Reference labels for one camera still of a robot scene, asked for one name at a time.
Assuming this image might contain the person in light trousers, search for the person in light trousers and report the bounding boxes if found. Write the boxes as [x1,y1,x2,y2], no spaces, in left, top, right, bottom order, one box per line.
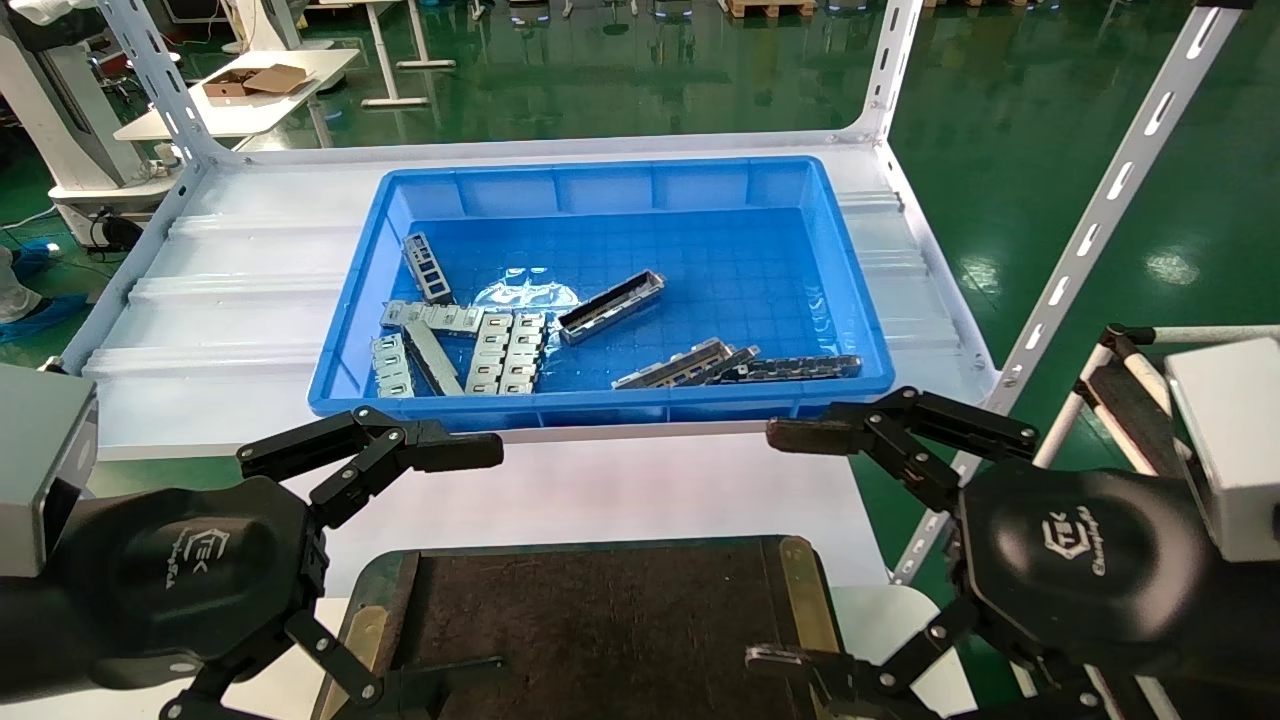
[0,245,91,343]

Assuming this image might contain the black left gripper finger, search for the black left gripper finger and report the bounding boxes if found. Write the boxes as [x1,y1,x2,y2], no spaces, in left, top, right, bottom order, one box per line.
[160,612,506,720]
[238,405,504,531]

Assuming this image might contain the dark perforated metal strip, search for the dark perforated metal strip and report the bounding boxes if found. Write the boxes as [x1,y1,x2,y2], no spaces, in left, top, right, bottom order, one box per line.
[715,354,863,386]

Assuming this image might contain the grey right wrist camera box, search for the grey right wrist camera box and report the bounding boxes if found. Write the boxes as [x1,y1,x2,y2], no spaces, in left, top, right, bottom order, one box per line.
[1165,338,1280,563]

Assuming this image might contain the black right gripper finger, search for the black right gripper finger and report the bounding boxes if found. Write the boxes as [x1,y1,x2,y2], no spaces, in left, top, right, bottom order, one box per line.
[745,598,1101,720]
[767,387,1041,511]

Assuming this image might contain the white desk leg frame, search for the white desk leg frame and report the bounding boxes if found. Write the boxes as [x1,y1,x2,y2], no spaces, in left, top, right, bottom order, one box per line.
[300,0,458,109]

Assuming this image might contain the white machine pedestal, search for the white machine pedestal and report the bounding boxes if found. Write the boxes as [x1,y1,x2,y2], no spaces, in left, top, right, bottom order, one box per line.
[0,0,196,251]

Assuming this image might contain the dark metal channel part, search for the dark metal channel part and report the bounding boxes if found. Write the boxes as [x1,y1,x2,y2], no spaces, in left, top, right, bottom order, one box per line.
[680,345,761,386]

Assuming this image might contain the clear plastic bag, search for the clear plastic bag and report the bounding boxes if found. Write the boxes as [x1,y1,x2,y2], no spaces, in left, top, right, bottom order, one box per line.
[470,268,583,351]

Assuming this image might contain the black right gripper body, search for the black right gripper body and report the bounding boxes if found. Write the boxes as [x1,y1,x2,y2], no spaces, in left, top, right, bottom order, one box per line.
[955,468,1216,671]

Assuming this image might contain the white pipe cart frame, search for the white pipe cart frame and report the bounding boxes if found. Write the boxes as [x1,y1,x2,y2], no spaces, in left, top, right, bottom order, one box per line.
[1030,323,1280,720]

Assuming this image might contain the black tray with brass edges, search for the black tray with brass edges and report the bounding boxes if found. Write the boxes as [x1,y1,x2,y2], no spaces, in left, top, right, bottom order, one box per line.
[312,535,856,720]

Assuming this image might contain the open cardboard box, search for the open cardboard box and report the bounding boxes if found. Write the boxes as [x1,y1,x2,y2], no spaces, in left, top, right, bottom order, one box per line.
[203,64,319,99]

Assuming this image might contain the blue plastic bin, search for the blue plastic bin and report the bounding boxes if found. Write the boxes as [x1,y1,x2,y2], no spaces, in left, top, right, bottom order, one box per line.
[307,157,896,433]

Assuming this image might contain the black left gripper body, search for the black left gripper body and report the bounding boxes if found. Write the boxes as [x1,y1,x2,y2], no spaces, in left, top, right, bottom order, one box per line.
[0,478,327,691]

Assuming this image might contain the grey perforated metal bracket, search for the grey perforated metal bracket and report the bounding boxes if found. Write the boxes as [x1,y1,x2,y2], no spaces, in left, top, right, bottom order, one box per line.
[402,232,456,306]

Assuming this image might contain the white table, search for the white table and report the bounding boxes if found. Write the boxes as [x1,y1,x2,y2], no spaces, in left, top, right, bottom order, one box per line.
[113,48,361,141]

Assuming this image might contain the white metal shelf rack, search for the white metal shelf rack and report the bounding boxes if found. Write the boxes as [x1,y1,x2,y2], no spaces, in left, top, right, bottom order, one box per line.
[60,0,1256,586]

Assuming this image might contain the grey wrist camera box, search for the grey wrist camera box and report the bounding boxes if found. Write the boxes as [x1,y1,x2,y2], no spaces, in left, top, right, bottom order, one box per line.
[0,362,99,579]
[1165,338,1280,563]

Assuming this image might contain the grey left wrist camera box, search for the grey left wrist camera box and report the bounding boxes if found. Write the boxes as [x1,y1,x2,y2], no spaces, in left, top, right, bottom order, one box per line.
[0,362,99,579]

